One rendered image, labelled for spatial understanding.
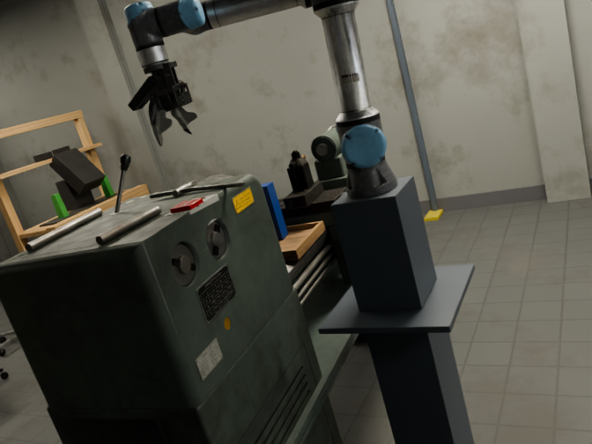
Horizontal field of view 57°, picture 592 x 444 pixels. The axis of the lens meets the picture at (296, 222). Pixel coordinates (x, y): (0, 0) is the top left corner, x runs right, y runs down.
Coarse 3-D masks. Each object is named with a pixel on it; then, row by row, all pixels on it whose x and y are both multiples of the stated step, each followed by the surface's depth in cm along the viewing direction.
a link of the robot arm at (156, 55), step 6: (150, 48) 139; (156, 48) 140; (162, 48) 141; (138, 54) 141; (144, 54) 139; (150, 54) 139; (156, 54) 140; (162, 54) 141; (144, 60) 140; (150, 60) 140; (156, 60) 140; (162, 60) 141; (168, 60) 144; (144, 66) 142
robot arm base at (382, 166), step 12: (384, 156) 159; (348, 168) 160; (360, 168) 157; (372, 168) 156; (384, 168) 158; (348, 180) 162; (360, 180) 157; (372, 180) 156; (384, 180) 157; (396, 180) 162; (348, 192) 162; (360, 192) 157; (372, 192) 156; (384, 192) 157
